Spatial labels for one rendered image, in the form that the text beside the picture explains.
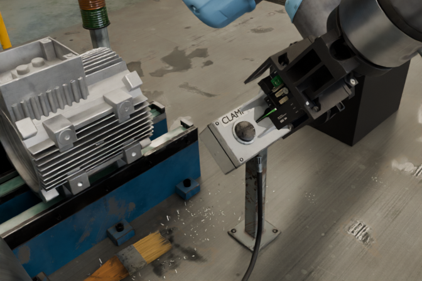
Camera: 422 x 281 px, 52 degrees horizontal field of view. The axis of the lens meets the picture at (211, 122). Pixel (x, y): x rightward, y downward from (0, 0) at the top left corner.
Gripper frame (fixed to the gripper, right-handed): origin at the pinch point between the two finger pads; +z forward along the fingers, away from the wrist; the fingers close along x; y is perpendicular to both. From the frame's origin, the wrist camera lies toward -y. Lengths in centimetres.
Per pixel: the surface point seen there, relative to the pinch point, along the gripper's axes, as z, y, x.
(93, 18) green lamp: 41, -9, -42
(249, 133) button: 5.1, -0.1, 0.5
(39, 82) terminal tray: 15.2, 17.3, -21.4
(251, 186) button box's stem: 17.8, -3.7, 7.4
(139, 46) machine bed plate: 79, -37, -47
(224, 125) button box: 5.9, 2.1, -2.2
